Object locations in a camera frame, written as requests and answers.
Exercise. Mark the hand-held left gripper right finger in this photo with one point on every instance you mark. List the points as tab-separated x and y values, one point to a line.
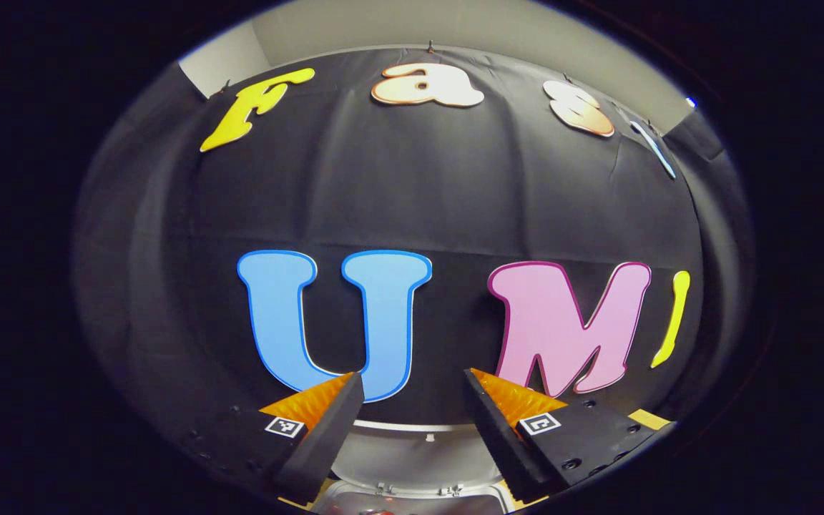
498	440

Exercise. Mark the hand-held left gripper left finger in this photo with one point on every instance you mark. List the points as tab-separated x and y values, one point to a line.
330	440

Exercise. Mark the grey desktop garbage bin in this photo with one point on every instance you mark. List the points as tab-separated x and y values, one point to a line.
412	458

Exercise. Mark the wooden desktop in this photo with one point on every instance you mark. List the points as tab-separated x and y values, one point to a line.
648	418

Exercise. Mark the black backdrop cloth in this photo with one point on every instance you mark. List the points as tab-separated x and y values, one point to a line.
419	214

